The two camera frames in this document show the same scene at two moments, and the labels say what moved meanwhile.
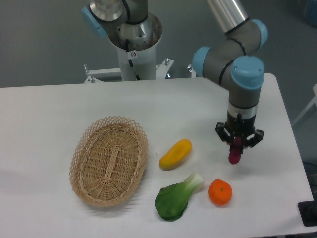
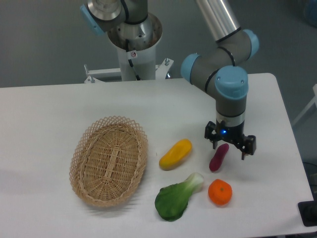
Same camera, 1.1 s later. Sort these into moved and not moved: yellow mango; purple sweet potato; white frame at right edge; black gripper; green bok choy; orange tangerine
Moved: purple sweet potato; black gripper
Not moved: green bok choy; yellow mango; orange tangerine; white frame at right edge
